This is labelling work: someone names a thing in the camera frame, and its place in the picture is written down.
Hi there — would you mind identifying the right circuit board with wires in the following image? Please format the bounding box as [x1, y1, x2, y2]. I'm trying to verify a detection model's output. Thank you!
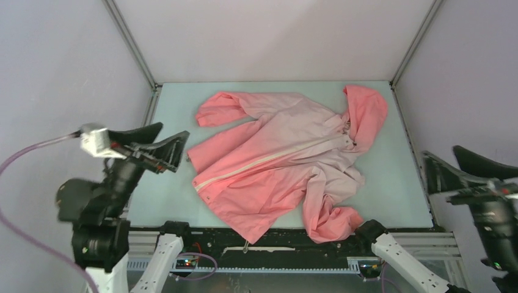
[359, 264, 383, 281]

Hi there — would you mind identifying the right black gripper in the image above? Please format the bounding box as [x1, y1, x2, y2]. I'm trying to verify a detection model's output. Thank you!
[416, 140, 518, 266]

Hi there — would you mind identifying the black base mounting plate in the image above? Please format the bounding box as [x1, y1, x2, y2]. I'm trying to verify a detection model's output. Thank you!
[184, 228, 379, 272]

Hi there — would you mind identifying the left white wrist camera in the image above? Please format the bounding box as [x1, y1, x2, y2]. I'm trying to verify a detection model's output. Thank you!
[79, 123, 126, 159]

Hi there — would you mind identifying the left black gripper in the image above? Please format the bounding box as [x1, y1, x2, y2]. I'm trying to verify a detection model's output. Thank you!
[104, 120, 189, 214]

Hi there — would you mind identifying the pink zip-up hooded jacket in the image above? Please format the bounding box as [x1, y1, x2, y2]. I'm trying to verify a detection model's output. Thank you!
[187, 85, 388, 244]

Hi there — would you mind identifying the aluminium frame rail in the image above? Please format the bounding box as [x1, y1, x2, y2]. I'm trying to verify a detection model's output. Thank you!
[125, 230, 462, 262]

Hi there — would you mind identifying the white slotted cable duct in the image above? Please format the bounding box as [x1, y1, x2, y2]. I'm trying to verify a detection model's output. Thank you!
[127, 258, 361, 275]

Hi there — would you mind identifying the left circuit board with LEDs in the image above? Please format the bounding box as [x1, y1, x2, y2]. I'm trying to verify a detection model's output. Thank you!
[175, 259, 197, 270]

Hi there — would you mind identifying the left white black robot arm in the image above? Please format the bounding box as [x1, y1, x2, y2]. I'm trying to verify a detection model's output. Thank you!
[56, 123, 190, 292]

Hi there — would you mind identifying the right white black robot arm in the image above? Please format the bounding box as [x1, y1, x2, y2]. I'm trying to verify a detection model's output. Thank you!
[355, 145, 517, 292]

